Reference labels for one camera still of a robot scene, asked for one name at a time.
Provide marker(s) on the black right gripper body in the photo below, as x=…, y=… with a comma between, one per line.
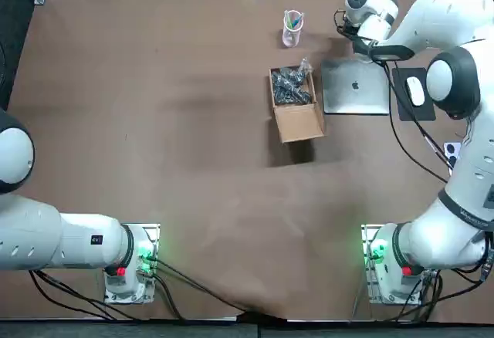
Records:
x=359, y=41

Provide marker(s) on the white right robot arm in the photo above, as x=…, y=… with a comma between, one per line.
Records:
x=444, y=14

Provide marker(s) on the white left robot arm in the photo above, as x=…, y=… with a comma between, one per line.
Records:
x=38, y=237

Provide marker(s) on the silver laptop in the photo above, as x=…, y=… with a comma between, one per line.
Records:
x=347, y=95

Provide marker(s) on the pink translucent cup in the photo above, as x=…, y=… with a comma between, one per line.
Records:
x=290, y=39

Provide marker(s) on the white computer mouse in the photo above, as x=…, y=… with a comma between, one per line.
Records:
x=415, y=91

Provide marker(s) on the black mouse pad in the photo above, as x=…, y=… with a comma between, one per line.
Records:
x=401, y=112

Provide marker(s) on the bag of black parts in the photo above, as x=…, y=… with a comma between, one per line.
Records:
x=289, y=87

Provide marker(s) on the brown cardboard box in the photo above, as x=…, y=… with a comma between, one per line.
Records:
x=299, y=126

